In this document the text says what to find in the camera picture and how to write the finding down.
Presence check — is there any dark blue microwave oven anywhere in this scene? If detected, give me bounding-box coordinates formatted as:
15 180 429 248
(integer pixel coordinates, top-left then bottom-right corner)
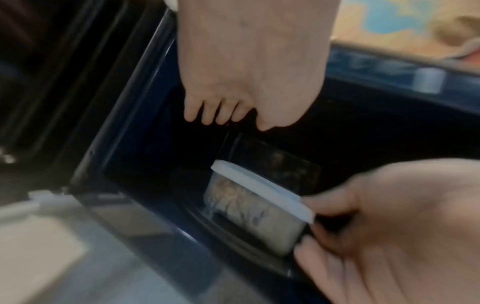
69 9 480 304

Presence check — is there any person's right hand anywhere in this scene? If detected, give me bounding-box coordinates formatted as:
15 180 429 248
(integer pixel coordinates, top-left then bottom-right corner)
293 158 480 304

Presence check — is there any dark microwave door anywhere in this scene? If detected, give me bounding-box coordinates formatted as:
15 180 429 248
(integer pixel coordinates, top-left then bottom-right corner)
0 0 170 197

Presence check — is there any person's left hand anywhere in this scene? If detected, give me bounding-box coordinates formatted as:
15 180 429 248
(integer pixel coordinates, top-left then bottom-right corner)
175 0 341 132

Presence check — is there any clear food container white lid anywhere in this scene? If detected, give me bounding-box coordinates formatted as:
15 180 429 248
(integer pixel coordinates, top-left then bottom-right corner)
202 159 315 258

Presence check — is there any colourful patterned mat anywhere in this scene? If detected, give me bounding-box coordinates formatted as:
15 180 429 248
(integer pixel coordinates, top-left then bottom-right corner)
331 0 480 65

